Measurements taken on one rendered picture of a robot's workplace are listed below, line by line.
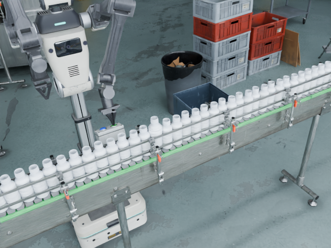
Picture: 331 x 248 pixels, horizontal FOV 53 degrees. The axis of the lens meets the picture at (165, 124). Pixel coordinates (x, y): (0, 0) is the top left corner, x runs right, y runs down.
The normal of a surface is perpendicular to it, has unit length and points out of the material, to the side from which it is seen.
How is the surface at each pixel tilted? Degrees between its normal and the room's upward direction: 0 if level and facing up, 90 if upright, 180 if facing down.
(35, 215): 90
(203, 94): 90
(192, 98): 90
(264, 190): 0
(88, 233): 90
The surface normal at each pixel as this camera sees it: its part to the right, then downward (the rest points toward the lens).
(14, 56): 0.12, 0.55
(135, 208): 0.21, -0.46
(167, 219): -0.05, -0.82
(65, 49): 0.48, 0.48
